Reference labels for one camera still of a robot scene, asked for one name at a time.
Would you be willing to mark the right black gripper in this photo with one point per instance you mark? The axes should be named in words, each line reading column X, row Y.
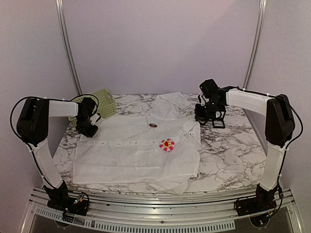
column 202, row 114

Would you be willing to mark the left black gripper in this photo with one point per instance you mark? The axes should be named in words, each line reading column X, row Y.
column 90, row 134

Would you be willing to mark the pink flower brooch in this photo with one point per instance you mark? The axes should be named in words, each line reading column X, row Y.
column 167, row 145

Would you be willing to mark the white button shirt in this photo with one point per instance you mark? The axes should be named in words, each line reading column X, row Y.
column 125, row 149

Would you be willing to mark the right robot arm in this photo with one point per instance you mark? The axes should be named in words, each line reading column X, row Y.
column 282, row 123

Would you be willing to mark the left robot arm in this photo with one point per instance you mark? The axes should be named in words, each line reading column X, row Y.
column 32, row 129

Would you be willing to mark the black box of flower brooch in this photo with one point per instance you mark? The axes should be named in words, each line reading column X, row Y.
column 202, row 122

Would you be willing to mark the black box with brown brooch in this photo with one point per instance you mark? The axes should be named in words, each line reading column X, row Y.
column 218, row 120

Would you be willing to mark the green plastic basket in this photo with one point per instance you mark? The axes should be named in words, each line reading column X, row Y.
column 105, row 103

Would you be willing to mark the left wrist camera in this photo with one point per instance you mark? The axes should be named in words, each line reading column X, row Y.
column 95, row 118

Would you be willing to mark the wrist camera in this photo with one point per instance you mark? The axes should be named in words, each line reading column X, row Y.
column 202, row 100
column 95, row 118

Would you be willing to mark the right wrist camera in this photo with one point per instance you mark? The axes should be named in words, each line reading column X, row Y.
column 202, row 100

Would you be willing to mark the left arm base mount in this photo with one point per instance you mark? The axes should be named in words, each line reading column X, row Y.
column 67, row 204

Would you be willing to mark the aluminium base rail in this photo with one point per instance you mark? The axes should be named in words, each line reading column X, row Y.
column 173, row 210

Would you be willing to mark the white slotted cable duct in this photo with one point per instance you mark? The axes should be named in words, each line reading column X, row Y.
column 111, row 227

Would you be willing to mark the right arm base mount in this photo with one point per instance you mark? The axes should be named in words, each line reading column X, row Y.
column 247, row 206

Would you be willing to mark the right aluminium frame post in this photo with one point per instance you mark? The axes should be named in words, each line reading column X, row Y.
column 256, row 42

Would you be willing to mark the aluminium frame post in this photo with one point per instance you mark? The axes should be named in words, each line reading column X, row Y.
column 66, row 43
column 256, row 42

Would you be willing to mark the left aluminium frame post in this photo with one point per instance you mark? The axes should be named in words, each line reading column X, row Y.
column 66, row 43

